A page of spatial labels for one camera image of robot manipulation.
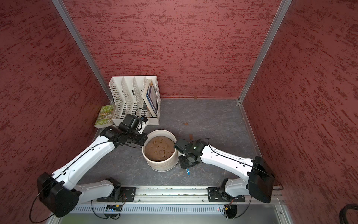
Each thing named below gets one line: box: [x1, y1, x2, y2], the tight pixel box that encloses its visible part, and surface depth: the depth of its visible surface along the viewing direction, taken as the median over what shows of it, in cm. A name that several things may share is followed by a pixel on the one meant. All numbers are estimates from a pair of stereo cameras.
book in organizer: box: [140, 78, 158, 118], surface depth 97 cm
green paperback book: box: [94, 104, 115, 129], surface depth 105 cm
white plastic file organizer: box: [109, 75, 162, 127], surface depth 105 cm
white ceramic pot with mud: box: [141, 129, 180, 173], surface depth 81 cm
